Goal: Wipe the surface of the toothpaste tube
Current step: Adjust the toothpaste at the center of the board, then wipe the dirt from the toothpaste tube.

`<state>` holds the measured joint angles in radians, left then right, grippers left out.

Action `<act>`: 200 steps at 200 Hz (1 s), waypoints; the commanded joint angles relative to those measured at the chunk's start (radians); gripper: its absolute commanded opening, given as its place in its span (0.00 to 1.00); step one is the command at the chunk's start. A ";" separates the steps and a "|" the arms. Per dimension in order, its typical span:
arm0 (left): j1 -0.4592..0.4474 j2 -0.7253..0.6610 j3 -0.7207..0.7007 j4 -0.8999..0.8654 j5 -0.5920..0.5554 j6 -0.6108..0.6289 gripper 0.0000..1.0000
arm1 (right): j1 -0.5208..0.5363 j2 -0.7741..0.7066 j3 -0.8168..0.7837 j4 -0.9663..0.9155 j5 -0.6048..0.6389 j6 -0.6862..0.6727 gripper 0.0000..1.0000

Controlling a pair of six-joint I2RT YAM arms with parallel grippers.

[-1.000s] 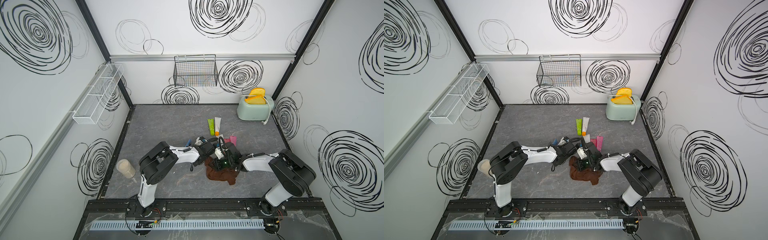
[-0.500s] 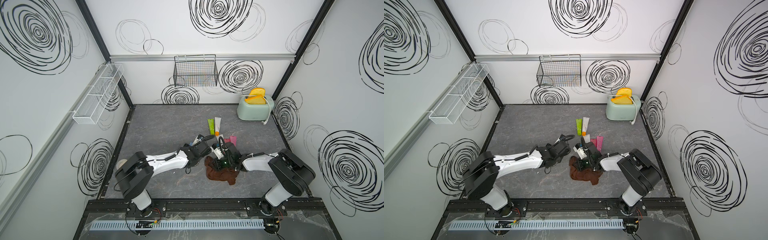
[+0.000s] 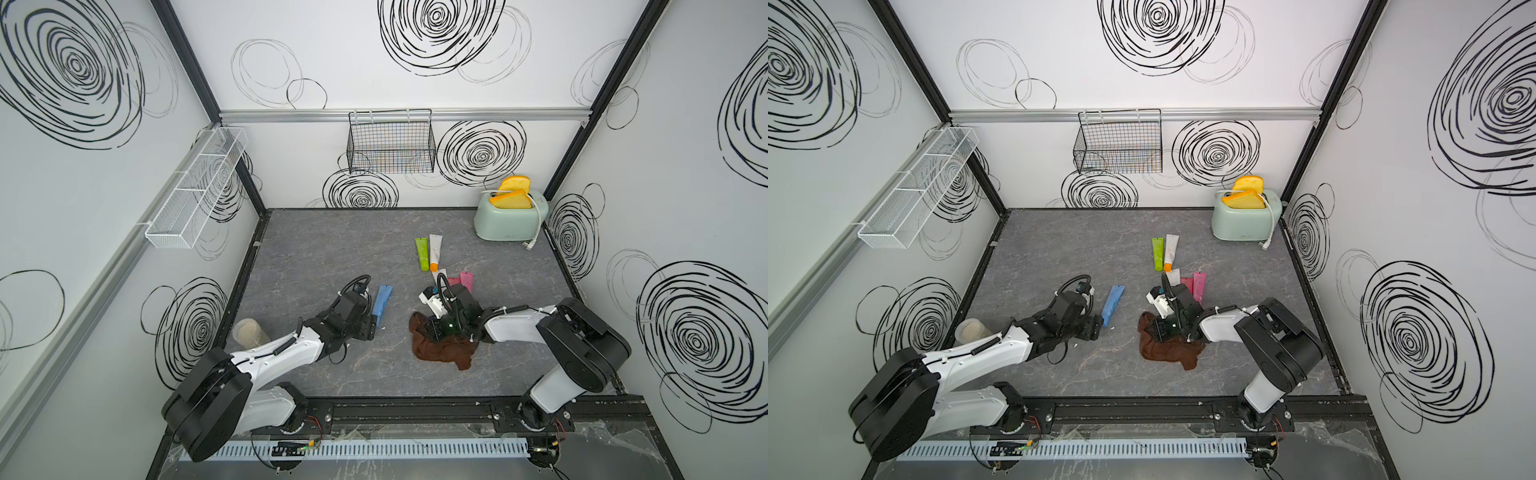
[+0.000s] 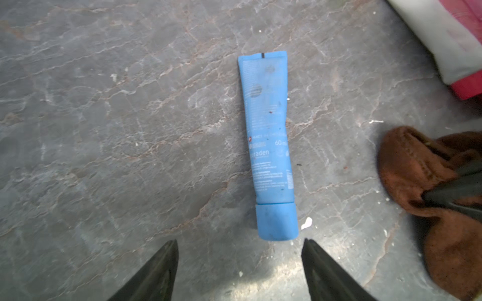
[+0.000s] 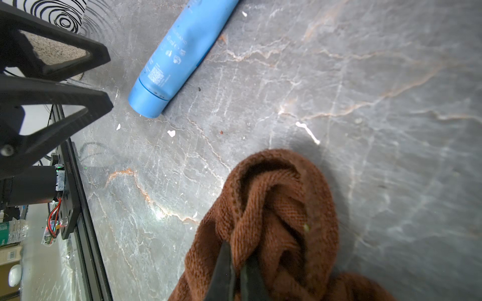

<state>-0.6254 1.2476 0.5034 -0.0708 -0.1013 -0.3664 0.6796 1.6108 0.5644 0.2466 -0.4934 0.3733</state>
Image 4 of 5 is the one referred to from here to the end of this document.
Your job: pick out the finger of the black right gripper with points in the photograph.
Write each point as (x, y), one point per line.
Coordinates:
(468, 185)

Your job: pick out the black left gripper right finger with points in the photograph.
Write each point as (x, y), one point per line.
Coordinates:
(326, 279)

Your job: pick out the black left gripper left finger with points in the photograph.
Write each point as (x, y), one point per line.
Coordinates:
(155, 280)

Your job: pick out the brown cloth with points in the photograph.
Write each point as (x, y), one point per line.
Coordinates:
(440, 180)

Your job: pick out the white pink-cap toothpaste tube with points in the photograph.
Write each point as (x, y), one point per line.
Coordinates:
(456, 51)

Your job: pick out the crimson pink toothpaste tube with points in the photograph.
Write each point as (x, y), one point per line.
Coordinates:
(467, 13)

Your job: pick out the blue toothpaste tube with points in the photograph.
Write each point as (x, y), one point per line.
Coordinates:
(264, 88)

